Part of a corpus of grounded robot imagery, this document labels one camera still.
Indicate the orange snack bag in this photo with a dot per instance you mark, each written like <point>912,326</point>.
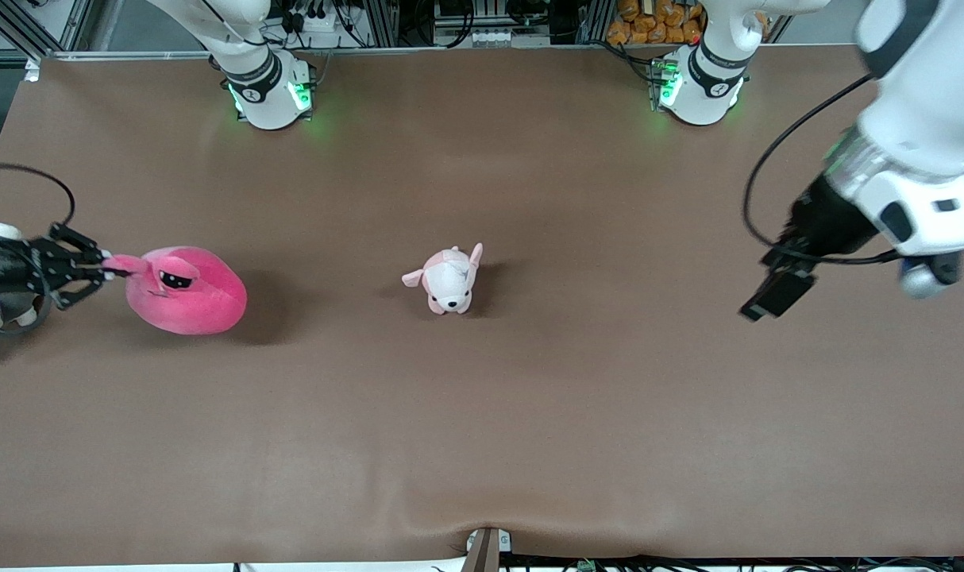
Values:
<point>657,24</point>

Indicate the small pink white plush dog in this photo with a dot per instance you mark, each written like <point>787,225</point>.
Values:
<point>449,282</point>

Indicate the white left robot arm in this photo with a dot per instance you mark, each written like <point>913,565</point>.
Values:
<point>919,135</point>

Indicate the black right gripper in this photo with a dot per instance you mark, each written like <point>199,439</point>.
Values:
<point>4,265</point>

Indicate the aluminium frame profile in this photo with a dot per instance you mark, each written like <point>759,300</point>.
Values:
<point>21,24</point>

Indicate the grey plush toy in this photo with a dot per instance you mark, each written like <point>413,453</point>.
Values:
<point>5,230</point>

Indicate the pink plush toy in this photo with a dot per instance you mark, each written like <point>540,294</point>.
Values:
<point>196,306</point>

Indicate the brown table mat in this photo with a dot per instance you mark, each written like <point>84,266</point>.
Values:
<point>609,397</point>

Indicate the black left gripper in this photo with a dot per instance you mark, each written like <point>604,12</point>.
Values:
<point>827,218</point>

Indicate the metal table edge bracket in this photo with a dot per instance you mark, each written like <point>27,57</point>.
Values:
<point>486,548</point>

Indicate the white power strip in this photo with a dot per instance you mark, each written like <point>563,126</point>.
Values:
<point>311,20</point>

